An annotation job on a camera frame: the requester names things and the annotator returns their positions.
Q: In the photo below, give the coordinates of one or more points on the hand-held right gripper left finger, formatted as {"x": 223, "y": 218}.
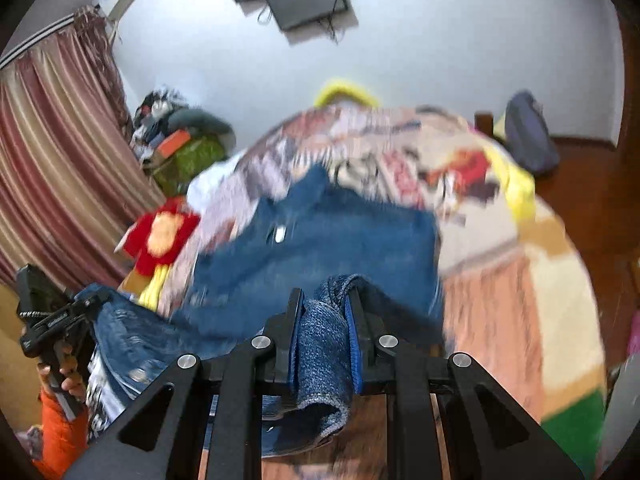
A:
{"x": 290, "y": 330}

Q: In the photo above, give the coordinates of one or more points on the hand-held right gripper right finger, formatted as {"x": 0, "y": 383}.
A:
{"x": 356, "y": 360}

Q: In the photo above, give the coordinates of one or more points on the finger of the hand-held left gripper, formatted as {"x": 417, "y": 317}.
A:
{"x": 91, "y": 302}

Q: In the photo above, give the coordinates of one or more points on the blue denim jacket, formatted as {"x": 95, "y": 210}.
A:
{"x": 325, "y": 240}

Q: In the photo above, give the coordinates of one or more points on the pile of clothes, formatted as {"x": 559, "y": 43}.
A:
{"x": 150, "y": 110}

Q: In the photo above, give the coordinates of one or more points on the person's left hand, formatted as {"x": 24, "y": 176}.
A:
{"x": 72, "y": 386}

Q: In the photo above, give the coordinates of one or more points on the red and yellow plush toy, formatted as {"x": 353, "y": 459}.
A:
{"x": 160, "y": 232}

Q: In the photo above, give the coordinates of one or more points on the printed blanket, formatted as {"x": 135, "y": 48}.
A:
{"x": 500, "y": 270}

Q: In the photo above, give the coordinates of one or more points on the striped red curtain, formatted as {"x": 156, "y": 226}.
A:
{"x": 60, "y": 135}

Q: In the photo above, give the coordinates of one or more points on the white cloth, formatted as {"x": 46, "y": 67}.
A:
{"x": 210, "y": 180}

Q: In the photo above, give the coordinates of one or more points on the orange box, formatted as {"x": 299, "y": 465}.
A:
{"x": 172, "y": 142}

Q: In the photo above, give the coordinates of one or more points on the grey rolled cloth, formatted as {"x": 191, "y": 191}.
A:
{"x": 205, "y": 122}

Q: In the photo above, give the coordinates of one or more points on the yellow cloth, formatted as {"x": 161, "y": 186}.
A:
{"x": 520, "y": 190}

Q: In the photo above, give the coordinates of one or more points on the yellow hanger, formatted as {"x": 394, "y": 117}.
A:
{"x": 347, "y": 92}

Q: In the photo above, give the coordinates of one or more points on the wooden bedpost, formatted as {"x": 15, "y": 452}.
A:
{"x": 484, "y": 122}

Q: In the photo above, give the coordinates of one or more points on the grey backpack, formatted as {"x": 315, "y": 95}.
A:
{"x": 530, "y": 132}

